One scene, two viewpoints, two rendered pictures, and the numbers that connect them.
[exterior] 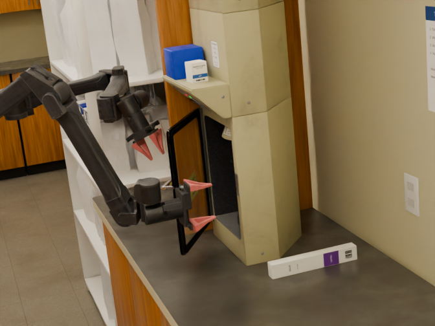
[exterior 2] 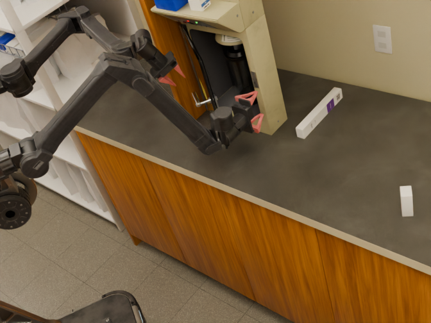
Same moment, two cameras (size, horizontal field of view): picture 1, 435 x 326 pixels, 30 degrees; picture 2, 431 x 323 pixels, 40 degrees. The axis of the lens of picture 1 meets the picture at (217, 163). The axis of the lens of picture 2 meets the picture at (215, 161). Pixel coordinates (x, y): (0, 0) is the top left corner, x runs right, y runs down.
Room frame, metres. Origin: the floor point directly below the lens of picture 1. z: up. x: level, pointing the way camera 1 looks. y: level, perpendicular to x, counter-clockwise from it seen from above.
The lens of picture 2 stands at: (0.72, 0.79, 2.35)
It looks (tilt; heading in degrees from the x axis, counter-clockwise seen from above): 39 degrees down; 339
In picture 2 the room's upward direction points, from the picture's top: 19 degrees counter-clockwise
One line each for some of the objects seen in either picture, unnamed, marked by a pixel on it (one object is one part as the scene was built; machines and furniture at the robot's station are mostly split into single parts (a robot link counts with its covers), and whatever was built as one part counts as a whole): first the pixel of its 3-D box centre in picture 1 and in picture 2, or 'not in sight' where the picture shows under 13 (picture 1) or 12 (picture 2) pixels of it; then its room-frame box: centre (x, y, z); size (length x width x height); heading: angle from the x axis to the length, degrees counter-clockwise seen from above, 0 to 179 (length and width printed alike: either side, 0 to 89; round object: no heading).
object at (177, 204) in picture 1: (173, 209); (238, 123); (2.16, 0.13, 1.20); 0.07 x 0.07 x 0.10; 17
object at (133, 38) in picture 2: (124, 104); (135, 47); (2.50, 0.27, 1.44); 0.12 x 0.11 x 0.09; 69
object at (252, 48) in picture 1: (254, 128); (237, 26); (2.50, -0.13, 1.33); 0.32 x 0.25 x 0.77; 17
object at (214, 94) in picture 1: (195, 95); (196, 18); (2.45, 0.05, 1.46); 0.32 x 0.11 x 0.10; 17
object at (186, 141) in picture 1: (189, 180); (204, 87); (2.46, 0.09, 1.19); 0.30 x 0.01 x 0.40; 162
